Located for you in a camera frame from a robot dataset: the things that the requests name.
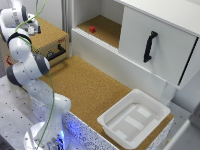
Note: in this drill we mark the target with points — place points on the white sliding door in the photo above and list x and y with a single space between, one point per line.
163 50

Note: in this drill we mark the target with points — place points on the wooden drawer box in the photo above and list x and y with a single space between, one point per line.
50 33

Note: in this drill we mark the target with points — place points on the pink block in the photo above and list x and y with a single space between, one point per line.
92 29

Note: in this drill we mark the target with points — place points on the white cabinet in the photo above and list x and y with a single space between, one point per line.
110 63

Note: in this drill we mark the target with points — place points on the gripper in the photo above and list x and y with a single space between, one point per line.
32 28

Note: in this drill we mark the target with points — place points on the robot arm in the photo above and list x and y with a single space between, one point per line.
27 70

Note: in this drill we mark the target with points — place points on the white plastic box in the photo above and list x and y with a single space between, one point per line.
133 120

